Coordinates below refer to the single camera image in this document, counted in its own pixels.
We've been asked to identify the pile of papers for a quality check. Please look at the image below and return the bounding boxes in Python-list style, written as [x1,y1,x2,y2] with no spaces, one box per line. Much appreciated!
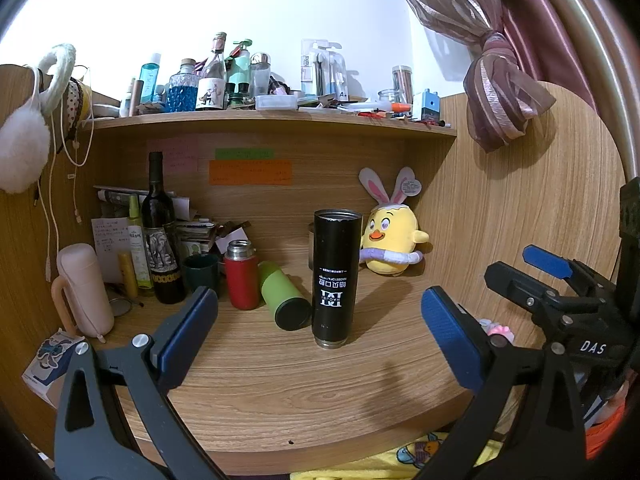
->
[94,185,251,261]

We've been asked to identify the yellow spray bottle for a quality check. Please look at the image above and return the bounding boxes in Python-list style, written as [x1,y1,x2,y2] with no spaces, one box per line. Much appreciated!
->
[126,195,154,291]

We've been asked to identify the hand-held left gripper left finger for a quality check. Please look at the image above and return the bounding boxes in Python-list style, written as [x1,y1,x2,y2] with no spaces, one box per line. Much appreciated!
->
[54,286,241,480]

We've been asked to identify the blue cartoon box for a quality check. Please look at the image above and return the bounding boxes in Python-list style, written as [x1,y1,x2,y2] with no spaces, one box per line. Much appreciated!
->
[21,329,87,409]

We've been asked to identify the yellow tube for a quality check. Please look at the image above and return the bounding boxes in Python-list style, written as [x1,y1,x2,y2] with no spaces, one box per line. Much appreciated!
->
[118,252,140,299]

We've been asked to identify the clear labelled glass bottle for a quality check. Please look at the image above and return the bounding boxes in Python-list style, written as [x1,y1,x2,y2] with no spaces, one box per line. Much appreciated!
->
[195,32,229,111]

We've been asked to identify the black cup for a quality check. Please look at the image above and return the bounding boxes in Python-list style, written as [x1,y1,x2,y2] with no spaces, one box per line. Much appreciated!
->
[312,210,363,349]

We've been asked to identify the white fluffy earmuffs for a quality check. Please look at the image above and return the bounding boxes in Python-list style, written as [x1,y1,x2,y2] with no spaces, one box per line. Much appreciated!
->
[0,43,77,195]

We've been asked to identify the teal plastic bottle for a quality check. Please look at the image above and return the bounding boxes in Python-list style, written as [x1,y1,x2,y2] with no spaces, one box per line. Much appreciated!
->
[139,53,163,106]

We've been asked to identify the wooden shelf board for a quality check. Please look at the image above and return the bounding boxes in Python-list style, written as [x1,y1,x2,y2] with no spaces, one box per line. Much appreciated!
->
[82,109,458,137]

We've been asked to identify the dotted headband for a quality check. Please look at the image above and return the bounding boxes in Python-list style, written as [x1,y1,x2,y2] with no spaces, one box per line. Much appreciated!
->
[56,76,94,156]

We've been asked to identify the orange cloth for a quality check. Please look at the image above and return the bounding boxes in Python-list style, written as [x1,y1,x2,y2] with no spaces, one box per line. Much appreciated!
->
[584,404,629,462]

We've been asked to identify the dark wine bottle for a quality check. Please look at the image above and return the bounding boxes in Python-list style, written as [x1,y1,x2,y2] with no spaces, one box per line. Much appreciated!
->
[141,152,187,305]

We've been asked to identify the glass bottle with blue beads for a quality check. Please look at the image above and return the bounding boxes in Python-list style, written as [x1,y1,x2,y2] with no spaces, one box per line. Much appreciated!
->
[166,58,200,114]

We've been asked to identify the pink sticky note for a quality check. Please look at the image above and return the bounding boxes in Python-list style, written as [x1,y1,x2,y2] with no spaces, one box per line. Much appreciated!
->
[147,138,199,174]

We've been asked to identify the orange sticky note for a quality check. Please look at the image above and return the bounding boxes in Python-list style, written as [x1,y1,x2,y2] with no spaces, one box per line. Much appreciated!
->
[208,159,294,186]

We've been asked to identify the small toothbrush package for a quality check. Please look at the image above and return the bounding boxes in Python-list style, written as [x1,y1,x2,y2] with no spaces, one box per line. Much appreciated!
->
[327,50,350,99]

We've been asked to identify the green cup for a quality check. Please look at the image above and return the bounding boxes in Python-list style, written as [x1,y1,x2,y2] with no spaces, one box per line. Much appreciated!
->
[258,261,312,331]

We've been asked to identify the dark green mug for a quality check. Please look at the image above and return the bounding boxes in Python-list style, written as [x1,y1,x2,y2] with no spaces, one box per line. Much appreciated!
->
[182,254,221,297]

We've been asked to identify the yellow chick plush toy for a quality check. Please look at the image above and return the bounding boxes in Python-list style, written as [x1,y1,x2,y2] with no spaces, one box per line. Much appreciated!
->
[358,166,434,277]

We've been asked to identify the pink striped curtain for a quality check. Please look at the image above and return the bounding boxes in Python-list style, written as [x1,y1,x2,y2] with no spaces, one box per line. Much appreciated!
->
[385,0,598,154]

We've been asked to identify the pink small toy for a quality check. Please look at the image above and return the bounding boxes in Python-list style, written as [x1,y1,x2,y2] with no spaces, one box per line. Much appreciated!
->
[477,317,516,345]

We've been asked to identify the red thermos bottle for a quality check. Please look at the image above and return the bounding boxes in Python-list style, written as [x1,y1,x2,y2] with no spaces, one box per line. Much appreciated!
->
[223,240,261,310]

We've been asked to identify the white cable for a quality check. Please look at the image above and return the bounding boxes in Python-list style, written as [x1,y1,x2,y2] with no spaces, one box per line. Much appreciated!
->
[34,67,97,281]

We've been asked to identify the jar of pencils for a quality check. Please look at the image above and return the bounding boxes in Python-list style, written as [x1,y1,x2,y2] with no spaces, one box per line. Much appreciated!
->
[391,65,414,106]

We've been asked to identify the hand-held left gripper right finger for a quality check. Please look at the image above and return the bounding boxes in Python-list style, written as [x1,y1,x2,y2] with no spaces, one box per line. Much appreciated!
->
[415,286,588,480]

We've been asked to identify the pink water bottle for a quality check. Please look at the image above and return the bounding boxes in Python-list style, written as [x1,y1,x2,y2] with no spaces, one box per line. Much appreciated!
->
[51,243,115,344]

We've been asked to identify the green sticky note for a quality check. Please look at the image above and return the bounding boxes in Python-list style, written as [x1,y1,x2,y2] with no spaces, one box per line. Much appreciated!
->
[215,147,275,160]

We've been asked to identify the clear plastic box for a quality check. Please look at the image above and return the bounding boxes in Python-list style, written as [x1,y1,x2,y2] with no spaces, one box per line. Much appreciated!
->
[254,94,297,111]

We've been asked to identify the white handwritten paper note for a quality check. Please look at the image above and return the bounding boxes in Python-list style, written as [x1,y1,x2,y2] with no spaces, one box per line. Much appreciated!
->
[91,216,132,282]

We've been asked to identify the green pump bottle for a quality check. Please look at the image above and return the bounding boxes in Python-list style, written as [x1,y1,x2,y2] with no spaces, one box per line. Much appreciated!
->
[230,37,254,97]

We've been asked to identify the blue pencil sharpener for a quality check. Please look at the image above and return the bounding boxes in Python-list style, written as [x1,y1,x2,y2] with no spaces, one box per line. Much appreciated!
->
[412,89,441,122]

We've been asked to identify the large toothbrush package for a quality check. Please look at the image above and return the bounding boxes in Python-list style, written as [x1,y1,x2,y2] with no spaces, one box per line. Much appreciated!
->
[300,38,331,98]

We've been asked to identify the small clear bottle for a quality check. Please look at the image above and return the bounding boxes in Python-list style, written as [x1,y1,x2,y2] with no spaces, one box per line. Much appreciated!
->
[249,52,271,98]

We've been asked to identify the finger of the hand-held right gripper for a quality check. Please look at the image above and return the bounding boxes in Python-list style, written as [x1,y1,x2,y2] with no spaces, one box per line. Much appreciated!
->
[484,261,566,331]
[522,245,621,306]

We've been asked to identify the yellow cartoon blanket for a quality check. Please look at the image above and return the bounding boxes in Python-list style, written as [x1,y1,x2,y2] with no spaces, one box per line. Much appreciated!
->
[289,429,503,480]

